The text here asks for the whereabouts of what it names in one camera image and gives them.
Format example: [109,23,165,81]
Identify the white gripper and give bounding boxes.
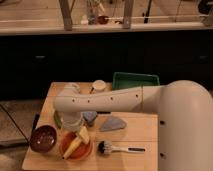
[62,113,84,132]

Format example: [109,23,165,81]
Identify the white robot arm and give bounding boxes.
[53,80,213,171]

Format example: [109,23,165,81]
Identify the orange-red bowl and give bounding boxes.
[59,132,93,161]

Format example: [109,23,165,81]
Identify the dark maroon bowl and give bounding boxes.
[29,125,57,153]

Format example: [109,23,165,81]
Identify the green cucumber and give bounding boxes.
[53,112,62,129]

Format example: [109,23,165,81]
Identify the blue-grey cloth piece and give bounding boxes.
[83,111,98,126]

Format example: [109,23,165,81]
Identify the black marker pen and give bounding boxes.
[32,114,40,132]

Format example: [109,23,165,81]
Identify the white paper cup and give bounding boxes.
[92,80,106,93]

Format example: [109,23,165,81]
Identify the green plastic tray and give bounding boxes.
[112,72,160,90]

